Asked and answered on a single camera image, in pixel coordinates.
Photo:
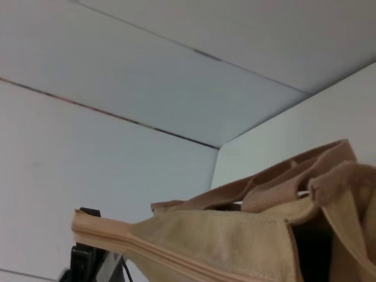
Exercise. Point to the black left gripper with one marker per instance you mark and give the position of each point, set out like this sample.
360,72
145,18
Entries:
110,268

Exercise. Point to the khaki canvas food bag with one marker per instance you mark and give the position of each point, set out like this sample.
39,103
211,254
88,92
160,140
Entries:
235,235

